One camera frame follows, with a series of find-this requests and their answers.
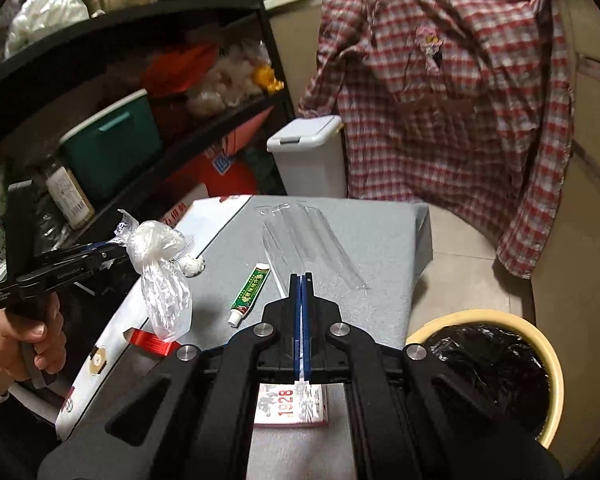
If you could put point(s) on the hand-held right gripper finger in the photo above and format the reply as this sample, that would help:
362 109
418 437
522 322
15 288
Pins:
307 320
298 320

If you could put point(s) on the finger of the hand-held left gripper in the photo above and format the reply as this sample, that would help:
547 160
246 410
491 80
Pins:
82 250
107 262

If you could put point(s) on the clear plastic bag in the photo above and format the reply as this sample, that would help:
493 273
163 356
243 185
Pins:
165 290

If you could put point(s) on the red white cigarette pack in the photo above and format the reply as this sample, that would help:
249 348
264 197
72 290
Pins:
280 407

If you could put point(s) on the yellow round bin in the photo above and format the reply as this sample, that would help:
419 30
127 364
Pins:
555 375

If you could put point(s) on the person's left hand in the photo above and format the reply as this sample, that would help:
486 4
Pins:
10 347

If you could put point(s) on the green white toothpaste tube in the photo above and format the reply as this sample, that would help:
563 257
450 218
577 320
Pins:
247 297

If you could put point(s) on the labelled glass jar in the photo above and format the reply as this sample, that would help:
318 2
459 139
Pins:
70 195

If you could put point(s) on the clear plastic packaging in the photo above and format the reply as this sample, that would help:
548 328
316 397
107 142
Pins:
315 240

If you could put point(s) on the crumpled white tissue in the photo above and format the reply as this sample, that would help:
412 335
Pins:
192 265

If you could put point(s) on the white printed cardboard box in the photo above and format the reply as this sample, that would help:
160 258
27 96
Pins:
115 350

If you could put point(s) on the red plastic strip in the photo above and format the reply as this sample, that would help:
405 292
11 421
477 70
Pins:
147 342

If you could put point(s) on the teal storage box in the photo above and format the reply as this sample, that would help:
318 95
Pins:
115 155

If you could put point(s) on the orange package blue label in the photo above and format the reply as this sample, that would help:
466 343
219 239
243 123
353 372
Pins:
215 170

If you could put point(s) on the white lidded bin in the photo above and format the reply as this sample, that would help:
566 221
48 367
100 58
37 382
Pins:
310 160

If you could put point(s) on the salmon flat board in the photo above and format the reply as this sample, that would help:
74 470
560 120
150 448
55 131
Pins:
247 132

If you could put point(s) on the orange plastic bag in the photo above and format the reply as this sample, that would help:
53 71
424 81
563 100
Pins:
180 67

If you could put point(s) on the clear bag of garlic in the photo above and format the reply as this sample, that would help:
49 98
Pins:
225 82

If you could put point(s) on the black shelf rack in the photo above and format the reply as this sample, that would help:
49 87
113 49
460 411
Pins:
130 20

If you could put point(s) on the white plastic bag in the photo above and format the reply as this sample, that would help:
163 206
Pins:
45 15

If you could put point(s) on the yellow plastic item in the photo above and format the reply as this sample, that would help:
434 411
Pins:
269 79

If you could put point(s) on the red plaid shirt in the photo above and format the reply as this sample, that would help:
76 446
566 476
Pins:
445 110

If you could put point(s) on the beige refrigerator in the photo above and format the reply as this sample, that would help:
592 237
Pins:
590 185

